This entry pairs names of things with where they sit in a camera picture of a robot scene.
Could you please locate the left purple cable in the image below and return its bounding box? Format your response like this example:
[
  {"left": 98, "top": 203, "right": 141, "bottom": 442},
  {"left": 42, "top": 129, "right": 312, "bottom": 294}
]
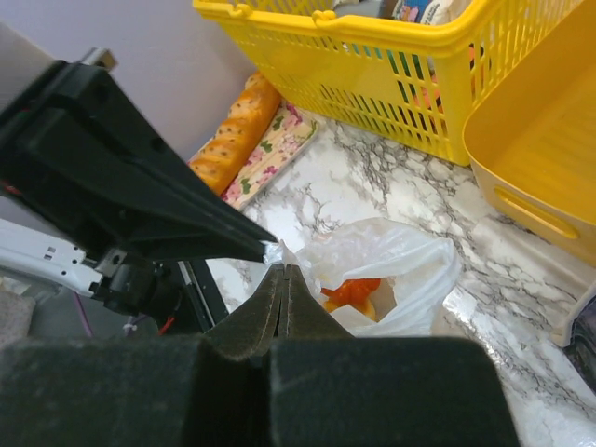
[{"left": 74, "top": 292, "right": 150, "bottom": 339}]

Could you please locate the floral placemat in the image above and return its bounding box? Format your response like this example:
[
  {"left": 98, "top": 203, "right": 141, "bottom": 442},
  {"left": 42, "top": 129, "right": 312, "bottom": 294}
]
[{"left": 222, "top": 102, "right": 318, "bottom": 210}]

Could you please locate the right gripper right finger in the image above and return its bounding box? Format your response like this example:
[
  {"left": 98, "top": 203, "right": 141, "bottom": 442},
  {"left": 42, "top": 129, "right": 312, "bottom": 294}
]
[{"left": 263, "top": 264, "right": 521, "bottom": 447}]

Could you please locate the yellow shopping basket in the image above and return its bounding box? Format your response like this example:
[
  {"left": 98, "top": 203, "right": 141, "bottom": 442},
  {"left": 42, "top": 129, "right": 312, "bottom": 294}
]
[{"left": 195, "top": 1, "right": 575, "bottom": 166}]

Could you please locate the white plastic grocery bag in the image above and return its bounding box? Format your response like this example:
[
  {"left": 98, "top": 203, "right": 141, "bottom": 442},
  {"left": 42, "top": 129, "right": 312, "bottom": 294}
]
[{"left": 264, "top": 218, "right": 461, "bottom": 337}]

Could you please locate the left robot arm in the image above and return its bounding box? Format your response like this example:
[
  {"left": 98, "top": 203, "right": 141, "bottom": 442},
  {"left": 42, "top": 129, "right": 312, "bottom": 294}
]
[{"left": 1, "top": 60, "right": 272, "bottom": 335}]

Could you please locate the yellow plastic tray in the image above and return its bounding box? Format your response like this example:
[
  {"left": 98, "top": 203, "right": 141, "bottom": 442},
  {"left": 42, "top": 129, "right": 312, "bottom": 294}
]
[{"left": 463, "top": 1, "right": 595, "bottom": 264}]

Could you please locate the baguette bread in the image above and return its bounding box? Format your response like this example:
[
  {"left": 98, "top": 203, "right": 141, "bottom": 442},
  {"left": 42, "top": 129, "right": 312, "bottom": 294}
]
[{"left": 189, "top": 72, "right": 281, "bottom": 196}]

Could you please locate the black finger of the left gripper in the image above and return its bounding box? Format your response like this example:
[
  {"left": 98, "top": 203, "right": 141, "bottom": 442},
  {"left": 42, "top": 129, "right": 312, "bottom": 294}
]
[{"left": 1, "top": 61, "right": 273, "bottom": 262}]

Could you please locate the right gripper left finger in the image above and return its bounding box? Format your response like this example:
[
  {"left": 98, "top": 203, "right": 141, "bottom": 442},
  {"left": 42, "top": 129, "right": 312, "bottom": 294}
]
[{"left": 1, "top": 264, "right": 284, "bottom": 446}]

